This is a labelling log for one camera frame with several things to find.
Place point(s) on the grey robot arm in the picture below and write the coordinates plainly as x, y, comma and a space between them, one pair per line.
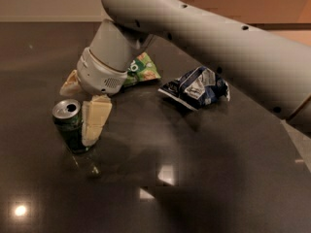
274, 71

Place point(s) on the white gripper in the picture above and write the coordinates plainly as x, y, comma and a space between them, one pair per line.
98, 74

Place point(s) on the green snack bag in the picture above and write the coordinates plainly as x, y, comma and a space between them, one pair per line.
141, 69

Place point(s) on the crumpled blue snack bag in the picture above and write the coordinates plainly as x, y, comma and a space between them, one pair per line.
197, 88

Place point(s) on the green soda can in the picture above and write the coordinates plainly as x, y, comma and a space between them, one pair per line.
67, 117

